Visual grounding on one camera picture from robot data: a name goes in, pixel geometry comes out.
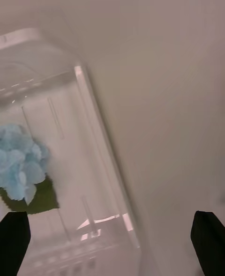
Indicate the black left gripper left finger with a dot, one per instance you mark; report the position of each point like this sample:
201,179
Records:
12,240

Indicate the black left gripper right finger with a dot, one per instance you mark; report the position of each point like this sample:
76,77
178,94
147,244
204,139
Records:
211,240

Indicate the shallow white plastic box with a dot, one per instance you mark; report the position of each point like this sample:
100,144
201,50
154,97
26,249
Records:
93,163

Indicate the pale blue artificial flower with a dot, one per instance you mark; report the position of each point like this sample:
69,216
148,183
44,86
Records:
18,163

